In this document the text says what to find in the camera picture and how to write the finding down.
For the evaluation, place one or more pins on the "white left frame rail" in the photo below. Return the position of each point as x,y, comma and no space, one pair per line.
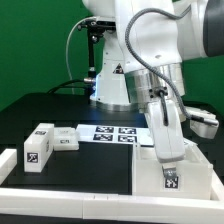
8,161

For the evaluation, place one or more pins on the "small white door panel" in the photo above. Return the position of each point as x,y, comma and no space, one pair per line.
65,139

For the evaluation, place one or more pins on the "white front frame rail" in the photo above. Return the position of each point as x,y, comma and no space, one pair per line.
110,207

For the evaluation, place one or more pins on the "tall white block with tag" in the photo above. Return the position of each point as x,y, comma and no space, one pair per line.
38,148

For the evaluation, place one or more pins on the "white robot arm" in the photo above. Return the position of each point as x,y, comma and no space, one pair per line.
155,37

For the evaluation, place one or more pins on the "black camera stand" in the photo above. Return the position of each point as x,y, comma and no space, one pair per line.
96,28

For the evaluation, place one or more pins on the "white right frame rail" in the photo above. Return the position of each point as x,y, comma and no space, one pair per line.
217,188

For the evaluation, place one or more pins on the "white cabinet body box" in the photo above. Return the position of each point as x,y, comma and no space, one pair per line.
190,178

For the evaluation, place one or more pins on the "white frame rail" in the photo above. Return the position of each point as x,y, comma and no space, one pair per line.
110,207
8,161
217,188

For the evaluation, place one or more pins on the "white marker sheet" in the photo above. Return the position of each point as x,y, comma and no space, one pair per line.
114,134

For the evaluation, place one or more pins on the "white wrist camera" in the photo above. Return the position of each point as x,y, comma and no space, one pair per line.
204,123

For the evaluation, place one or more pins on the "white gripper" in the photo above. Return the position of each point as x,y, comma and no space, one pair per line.
168,140

